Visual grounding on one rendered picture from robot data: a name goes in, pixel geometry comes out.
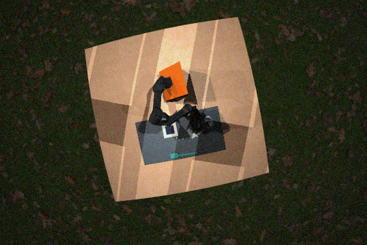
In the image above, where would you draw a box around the white square tile with dark centre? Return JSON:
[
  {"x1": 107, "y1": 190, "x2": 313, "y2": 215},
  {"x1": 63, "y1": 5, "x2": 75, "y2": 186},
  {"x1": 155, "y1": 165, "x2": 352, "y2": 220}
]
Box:
[{"x1": 162, "y1": 122, "x2": 178, "y2": 138}]

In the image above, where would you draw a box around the dark grey mat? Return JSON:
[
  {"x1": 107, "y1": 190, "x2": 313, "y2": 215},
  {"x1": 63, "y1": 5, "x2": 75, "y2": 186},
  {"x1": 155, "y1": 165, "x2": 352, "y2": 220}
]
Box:
[{"x1": 135, "y1": 106, "x2": 226, "y2": 165}]

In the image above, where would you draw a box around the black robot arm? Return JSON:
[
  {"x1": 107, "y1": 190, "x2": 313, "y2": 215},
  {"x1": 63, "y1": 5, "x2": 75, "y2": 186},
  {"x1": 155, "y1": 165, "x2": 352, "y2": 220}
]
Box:
[{"x1": 149, "y1": 76, "x2": 201, "y2": 131}]

